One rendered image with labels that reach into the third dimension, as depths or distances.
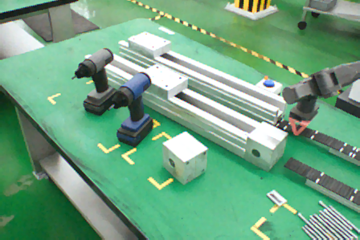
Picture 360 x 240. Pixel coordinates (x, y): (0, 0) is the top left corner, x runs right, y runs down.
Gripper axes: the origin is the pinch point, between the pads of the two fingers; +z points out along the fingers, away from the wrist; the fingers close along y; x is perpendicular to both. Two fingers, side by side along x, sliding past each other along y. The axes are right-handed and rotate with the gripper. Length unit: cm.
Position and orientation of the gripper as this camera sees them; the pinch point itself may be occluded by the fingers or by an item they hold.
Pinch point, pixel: (299, 129)
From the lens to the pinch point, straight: 130.7
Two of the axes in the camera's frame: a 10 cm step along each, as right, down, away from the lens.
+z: -0.3, 8.2, 5.7
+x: 7.7, 3.8, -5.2
